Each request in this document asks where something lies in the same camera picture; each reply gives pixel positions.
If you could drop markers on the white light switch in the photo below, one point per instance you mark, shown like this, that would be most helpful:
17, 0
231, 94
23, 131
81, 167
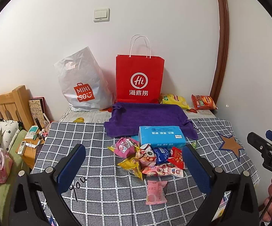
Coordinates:
101, 15

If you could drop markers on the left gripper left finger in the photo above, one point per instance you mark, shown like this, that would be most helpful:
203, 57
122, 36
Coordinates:
54, 181

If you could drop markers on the white Miniso plastic bag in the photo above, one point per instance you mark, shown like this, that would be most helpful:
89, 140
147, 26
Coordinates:
82, 82

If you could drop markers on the orange chips bag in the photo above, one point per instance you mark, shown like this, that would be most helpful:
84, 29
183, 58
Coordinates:
202, 102

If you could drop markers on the newspaper with parrot picture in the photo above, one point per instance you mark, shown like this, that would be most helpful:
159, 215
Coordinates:
95, 116

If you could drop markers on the green triangular snack packet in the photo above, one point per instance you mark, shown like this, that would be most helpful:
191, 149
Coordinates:
193, 144

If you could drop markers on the yellow snack packet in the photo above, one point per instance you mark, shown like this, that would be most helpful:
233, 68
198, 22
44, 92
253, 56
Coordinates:
132, 164

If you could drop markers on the yellow chips bag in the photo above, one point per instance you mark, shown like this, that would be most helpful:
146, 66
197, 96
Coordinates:
171, 99

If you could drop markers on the patterned notebook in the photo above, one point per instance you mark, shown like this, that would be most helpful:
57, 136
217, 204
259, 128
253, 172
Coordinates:
37, 109

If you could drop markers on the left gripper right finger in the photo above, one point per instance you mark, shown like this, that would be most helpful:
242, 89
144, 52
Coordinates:
213, 182

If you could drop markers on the grey checked bed sheet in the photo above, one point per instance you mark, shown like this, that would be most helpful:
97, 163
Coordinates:
102, 193

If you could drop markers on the wooden bedside table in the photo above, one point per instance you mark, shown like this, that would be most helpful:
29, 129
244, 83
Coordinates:
34, 143

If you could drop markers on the red small snack packet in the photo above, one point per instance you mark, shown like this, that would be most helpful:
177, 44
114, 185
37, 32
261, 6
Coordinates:
176, 158

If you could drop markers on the blue tissue pack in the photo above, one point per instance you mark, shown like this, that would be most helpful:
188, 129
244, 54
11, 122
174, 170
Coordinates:
162, 136

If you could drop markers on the white remote control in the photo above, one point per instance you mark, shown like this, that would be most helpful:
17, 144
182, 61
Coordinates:
21, 148

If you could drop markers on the pink peach cake packet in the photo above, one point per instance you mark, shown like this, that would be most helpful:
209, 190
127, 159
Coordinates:
155, 192

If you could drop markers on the brown wooden door frame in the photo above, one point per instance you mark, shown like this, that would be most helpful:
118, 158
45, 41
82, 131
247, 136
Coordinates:
223, 47

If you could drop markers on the wooden headboard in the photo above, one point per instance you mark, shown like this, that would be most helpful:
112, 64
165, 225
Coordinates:
14, 105

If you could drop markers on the magenta snack packet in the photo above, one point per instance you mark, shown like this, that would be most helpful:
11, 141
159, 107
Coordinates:
126, 147

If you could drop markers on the purple towel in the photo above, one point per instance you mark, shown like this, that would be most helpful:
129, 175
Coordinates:
128, 117

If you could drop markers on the panda print snack packet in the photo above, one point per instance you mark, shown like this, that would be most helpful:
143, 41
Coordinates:
145, 156

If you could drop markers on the white black dotted pillow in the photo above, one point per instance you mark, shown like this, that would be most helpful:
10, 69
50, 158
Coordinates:
9, 130

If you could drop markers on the dark blue snack packet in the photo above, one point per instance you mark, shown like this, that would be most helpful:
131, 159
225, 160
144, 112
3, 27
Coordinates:
162, 155

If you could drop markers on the long strawberry bear snack packet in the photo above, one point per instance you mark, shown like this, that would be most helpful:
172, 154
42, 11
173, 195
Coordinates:
163, 170

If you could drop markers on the red Haidilao paper bag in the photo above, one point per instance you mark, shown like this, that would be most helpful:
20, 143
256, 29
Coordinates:
139, 77

